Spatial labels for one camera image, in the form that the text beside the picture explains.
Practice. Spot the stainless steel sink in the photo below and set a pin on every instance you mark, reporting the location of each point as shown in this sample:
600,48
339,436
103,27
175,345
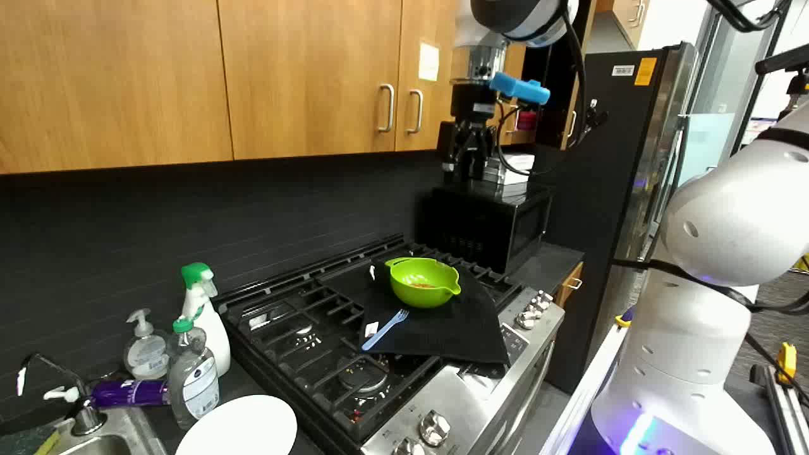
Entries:
109,437

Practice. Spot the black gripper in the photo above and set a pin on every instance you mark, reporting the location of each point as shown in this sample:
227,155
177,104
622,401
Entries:
473,104

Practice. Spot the black gas stove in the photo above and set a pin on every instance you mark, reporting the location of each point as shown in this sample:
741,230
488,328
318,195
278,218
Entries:
320,345

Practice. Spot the light green bowl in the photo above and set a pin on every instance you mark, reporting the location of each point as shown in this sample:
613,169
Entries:
424,292

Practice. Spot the yellow clamp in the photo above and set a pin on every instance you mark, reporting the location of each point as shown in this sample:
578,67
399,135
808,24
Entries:
788,361

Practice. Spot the white round plate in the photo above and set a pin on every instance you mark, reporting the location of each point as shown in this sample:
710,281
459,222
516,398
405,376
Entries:
242,427

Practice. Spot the clear pump soap dispenser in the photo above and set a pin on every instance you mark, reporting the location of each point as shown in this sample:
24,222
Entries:
147,355

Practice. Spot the black ribbed cloth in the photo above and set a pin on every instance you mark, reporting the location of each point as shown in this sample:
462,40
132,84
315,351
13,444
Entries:
455,328

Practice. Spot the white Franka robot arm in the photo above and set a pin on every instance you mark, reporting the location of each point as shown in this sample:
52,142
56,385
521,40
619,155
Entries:
723,218

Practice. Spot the black kitchen faucet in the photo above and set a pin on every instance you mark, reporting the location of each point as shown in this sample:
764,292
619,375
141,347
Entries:
33,393

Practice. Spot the white green spray bottle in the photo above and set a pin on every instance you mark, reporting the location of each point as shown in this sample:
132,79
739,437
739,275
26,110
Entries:
205,318

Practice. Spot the green cap dish soap bottle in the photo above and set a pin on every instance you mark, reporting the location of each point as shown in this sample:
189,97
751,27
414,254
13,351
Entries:
193,380

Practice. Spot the yellow fridge label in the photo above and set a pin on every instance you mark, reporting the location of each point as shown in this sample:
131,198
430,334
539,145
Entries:
646,70

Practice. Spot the yellow sticky note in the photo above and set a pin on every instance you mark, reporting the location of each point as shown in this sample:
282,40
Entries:
428,61

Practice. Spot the wooden cabinet door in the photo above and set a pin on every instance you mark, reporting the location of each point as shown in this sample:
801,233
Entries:
308,77
444,110
109,79

